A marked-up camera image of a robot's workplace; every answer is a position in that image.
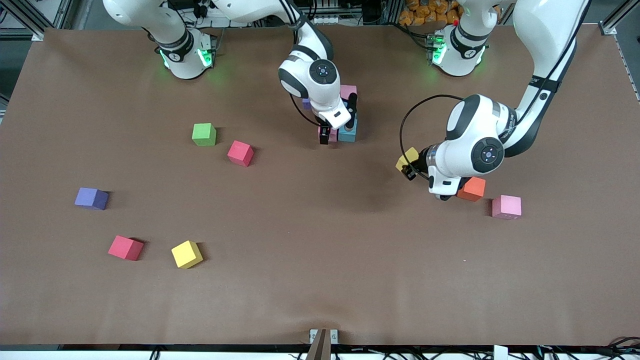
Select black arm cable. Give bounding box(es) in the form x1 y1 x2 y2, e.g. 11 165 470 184
399 94 466 181
277 0 321 127

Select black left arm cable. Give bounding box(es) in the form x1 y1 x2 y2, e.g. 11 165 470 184
399 94 466 181

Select orange packaged items pile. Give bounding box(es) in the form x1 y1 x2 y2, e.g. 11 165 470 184
398 0 463 27

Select green foam cube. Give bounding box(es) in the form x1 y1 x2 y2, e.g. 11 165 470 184
192 122 218 147

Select orange foam cube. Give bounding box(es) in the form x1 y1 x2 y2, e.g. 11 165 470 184
457 176 487 202

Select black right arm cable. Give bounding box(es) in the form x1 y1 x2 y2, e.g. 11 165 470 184
277 0 321 127

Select red foam cube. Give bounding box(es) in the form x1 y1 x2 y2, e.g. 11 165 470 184
227 140 255 168
108 235 145 262

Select metal bracket with brown post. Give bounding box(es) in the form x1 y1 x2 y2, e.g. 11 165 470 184
305 328 339 360

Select blue foam cube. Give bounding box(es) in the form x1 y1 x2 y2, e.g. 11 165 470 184
339 117 358 143

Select yellow foam cube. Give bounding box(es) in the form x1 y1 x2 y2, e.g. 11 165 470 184
396 147 420 173
171 240 204 270

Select aluminium frame corner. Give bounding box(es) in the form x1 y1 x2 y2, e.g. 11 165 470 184
599 0 640 36
0 0 68 42

